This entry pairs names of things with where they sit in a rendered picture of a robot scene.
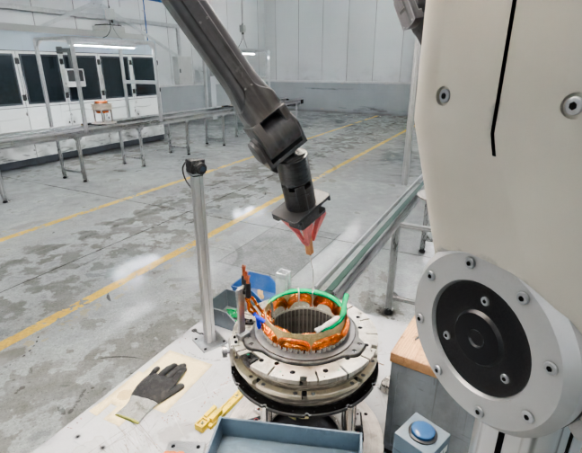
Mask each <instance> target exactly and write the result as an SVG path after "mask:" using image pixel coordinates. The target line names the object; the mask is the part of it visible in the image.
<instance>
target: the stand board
mask: <svg viewBox="0 0 582 453"><path fill-rule="evenodd" d="M417 336H418V330H417V326H416V318H415V316H413V318H412V320H411V321H410V323H409V325H408V326H407V328H406V329H405V331H404V332H403V334H402V336H401V338H400V339H399V341H397V343H396V344H395V346H394V347H393V349H392V351H391V355H390V361H391V362H393V363H396V364H399V365H402V366H403V367H406V368H409V369H413V370H416V371H418V372H421V373H423V374H426V375H429V376H431V377H434V378H437V376H436V375H435V373H434V371H433V370H432V368H431V367H430V365H429V363H428V360H427V358H426V356H425V353H424V351H423V349H422V346H421V343H420V340H419V339H417V340H416V341H415V339H416V338H417Z"/></svg>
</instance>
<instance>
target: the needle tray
mask: <svg viewBox="0 0 582 453"><path fill-rule="evenodd" d="M206 453H363V441H362V432H355V431H340V430H332V429H324V428H316V427H308V426H300V425H293V424H284V423H276V422H262V421H254V420H245V419H238V418H230V417H222V416H220V417H219V419H218V422H217V424H216V427H215V430H214V433H213V435H212V438H211V440H210V442H209V444H208V447H207V451H206Z"/></svg>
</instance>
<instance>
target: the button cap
mask: <svg viewBox="0 0 582 453"><path fill-rule="evenodd" d="M411 433H412V434H413V436H414V437H415V438H417V439H418V440H422V441H431V440H433V439H434V438H435V433H436V432H435V429H434V427H433V426H432V425H431V424H430V423H428V422H424V421H416V422H414V423H413V424H412V425H411Z"/></svg>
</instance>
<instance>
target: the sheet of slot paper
mask: <svg viewBox="0 0 582 453"><path fill-rule="evenodd" d="M173 363H177V364H178V365H180V364H181V363H186V365H187V367H186V368H187V371H186V372H185V373H184V374H183V376H182V377H181V378H180V380H179V381H178V382H177V384H179V383H182V384H184V386H185V387H184V388H183V389H182V390H181V391H180V392H178V393H177V394H175V395H173V396H171V397H170V398H168V399H166V400H165V401H163V402H161V403H159V404H158V405H156V406H155V407H154V408H153V409H155V410H157V411H159V412H162V413H166V412H167V411H168V410H169V409H170V408H171V407H172V406H173V405H174V404H175V403H176V402H177V401H178V400H179V399H180V398H181V397H182V396H183V395H184V394H185V393H186V392H187V391H188V390H189V389H190V388H191V387H192V386H193V385H194V384H195V383H196V382H197V381H198V380H199V379H200V378H201V377H202V376H203V375H204V374H205V373H206V372H207V371H208V369H209V368H210V367H211V366H212V365H213V364H210V363H206V362H204V361H201V360H197V359H194V358H191V357H189V356H186V355H183V354H180V353H178V352H175V351H171V350H169V351H167V352H166V353H165V354H164V355H163V356H162V357H161V358H160V359H159V360H158V361H156V362H155V363H154V364H153V365H152V366H150V367H149V368H148V369H147V370H146V371H144V372H140V371H138V372H137V373H136V374H135V375H134V376H133V377H131V378H130V379H129V380H128V381H126V382H125V383H124V384H123V385H122V386H120V387H119V388H118V389H117V390H115V391H114V392H113V393H112V394H111V395H109V396H108V397H107V398H105V399H104V400H103V401H101V402H100V403H99V404H97V405H95V406H94V408H92V409H91V410H90V411H89V412H90V413H92V414H94V415H96V416H97V415H98V414H100V413H101V412H102V411H103V410H104V409H106V408H107V407H108V406H109V405H110V404H114V405H116V406H117V407H116V408H115V409H114V410H113V411H112V412H111V413H109V414H108V415H107V416H106V417H105V418H104V419H103V420H105V421H108V422H111V423H113V424H115V425H117V426H120V425H121V424H122V423H123V422H124V421H125V419H122V418H120V417H118V416H116V415H115V413H117V412H118V411H119V410H121V409H122V408H123V407H124V406H125V405H126V404H127V403H128V401H129V399H130V397H131V394H132V392H133V390H134V389H135V388H136V386H137V385H138V384H139V382H140V381H141V380H142V379H143V378H145V377H146V376H147V375H149V374H150V372H151V371H152V369H153V368H154V367H156V366H159V367H160V370H159V371H158V372H157V373H158V374H159V372H160V371H161V370H162V369H164V368H165V367H167V366H169V365H171V364H173ZM177 384H176V385H177Z"/></svg>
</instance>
